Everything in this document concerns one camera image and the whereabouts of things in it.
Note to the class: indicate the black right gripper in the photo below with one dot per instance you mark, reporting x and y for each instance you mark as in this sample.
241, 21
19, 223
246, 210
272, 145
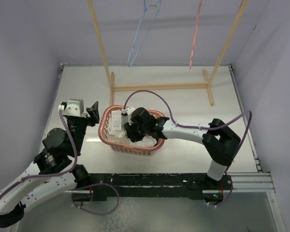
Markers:
133, 136

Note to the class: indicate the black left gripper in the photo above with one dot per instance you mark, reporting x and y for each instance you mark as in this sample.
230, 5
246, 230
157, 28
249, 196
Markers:
94, 116

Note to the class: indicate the white shirt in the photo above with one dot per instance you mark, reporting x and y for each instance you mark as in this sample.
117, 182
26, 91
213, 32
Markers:
120, 136

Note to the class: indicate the blue wire hanger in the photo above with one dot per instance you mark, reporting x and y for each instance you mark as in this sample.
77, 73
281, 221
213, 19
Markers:
151, 10

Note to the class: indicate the red wire hanger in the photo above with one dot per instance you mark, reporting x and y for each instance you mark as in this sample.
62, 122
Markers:
195, 33

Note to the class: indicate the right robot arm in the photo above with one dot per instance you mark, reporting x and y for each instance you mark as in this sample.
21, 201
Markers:
221, 142

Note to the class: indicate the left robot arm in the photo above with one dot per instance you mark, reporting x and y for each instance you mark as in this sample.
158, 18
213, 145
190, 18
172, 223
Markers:
55, 168

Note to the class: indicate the pink plastic basket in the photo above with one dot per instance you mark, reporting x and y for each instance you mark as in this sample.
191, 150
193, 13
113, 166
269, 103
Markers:
130, 149

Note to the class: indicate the white paper price tag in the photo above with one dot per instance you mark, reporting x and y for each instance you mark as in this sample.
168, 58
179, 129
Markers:
116, 120

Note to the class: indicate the wooden clothes rack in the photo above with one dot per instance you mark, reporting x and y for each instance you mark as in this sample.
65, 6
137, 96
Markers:
206, 84

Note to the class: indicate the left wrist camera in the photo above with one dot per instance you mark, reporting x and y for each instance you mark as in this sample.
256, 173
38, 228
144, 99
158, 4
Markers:
72, 107

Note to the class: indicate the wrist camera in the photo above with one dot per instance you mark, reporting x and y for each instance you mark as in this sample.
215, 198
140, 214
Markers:
72, 107
127, 112

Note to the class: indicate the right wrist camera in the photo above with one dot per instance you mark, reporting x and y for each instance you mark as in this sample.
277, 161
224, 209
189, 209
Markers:
127, 112

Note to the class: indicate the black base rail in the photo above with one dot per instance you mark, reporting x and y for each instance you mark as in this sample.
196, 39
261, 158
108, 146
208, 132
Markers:
194, 186

